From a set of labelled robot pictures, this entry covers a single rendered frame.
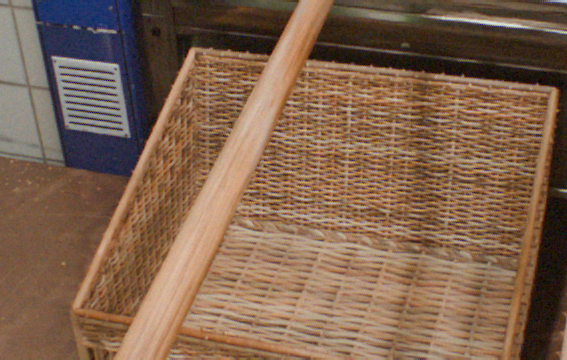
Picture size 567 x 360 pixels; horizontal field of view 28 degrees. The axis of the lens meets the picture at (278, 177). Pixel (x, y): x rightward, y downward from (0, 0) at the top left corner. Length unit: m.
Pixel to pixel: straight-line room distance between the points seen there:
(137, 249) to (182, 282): 0.86
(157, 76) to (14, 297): 0.42
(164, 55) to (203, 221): 1.02
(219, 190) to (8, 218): 1.09
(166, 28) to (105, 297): 0.47
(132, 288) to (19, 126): 0.52
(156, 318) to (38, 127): 1.31
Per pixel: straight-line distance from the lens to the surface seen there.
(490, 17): 1.58
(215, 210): 0.81
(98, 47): 1.82
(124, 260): 1.58
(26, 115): 2.01
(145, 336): 0.72
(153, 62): 1.83
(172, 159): 1.69
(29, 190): 1.95
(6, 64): 1.97
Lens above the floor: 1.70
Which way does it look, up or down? 36 degrees down
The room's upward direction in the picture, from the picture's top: 4 degrees counter-clockwise
